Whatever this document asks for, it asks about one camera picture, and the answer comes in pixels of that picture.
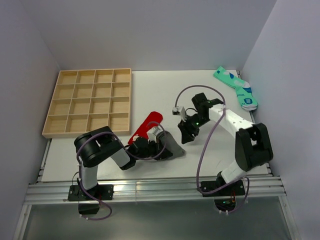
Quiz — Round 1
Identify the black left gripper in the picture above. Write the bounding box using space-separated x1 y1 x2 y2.
135 138 173 161

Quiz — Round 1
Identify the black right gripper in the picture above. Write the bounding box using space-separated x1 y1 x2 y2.
177 113 209 145

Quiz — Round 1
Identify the grey sock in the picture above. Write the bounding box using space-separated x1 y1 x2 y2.
156 131 186 160

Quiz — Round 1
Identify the red Santa sock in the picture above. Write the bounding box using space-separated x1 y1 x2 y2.
127 111 163 145

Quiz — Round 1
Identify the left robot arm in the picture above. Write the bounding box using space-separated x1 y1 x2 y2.
74 126 173 200

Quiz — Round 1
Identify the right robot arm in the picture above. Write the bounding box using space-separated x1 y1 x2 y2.
172 92 274 195

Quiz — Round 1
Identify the mint green patterned sock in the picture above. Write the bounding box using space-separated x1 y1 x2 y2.
213 66 258 112

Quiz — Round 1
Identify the wooden compartment tray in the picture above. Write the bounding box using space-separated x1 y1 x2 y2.
42 68 132 139

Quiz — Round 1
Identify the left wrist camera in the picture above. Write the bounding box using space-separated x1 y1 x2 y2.
147 126 163 142

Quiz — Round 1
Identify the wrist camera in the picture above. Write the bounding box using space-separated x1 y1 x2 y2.
172 106 187 122
147 126 163 142

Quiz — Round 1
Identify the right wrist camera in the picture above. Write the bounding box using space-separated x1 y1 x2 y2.
172 106 187 122

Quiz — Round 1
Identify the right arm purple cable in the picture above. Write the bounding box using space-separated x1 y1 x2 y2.
174 84 250 214

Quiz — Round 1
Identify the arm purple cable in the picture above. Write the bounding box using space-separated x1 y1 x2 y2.
76 121 167 221
174 84 250 214

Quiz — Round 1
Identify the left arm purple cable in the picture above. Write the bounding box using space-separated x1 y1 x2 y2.
76 121 167 221

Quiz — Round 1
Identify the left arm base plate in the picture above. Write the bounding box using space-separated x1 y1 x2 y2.
67 184 114 202

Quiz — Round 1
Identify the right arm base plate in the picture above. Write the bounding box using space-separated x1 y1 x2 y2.
200 177 246 197

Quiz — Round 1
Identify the aluminium frame rail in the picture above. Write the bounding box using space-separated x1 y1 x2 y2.
23 175 286 205

